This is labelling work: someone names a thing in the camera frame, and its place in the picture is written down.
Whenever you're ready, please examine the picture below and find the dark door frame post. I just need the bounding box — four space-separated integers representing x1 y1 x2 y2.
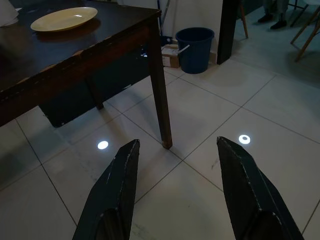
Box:
216 0 238 65

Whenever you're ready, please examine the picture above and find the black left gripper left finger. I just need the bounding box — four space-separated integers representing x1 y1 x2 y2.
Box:
72 138 141 240

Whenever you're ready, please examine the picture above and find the black case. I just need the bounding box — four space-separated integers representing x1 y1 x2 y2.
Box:
38 44 151 129

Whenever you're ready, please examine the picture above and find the grey broom handle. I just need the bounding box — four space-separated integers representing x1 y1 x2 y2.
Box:
159 0 172 36

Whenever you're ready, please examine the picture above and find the small cardboard box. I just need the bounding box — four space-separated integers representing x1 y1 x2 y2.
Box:
161 43 181 69

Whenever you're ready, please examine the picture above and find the dark wooden table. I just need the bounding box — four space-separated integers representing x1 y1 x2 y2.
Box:
0 0 174 150

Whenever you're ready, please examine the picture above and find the blue plastic bucket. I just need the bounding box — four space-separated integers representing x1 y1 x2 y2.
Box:
175 27 215 75

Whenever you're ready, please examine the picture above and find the yellow round plate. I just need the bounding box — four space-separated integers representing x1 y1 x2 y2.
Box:
30 6 99 33

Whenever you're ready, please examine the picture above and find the white paper napkin stack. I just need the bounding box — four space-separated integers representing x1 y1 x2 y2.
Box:
0 0 23 28

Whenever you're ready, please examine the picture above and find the white chair with wooden legs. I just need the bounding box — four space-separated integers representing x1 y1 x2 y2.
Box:
289 0 320 63
238 0 249 40

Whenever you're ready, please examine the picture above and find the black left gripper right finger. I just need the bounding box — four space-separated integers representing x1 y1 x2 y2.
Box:
216 136 305 240

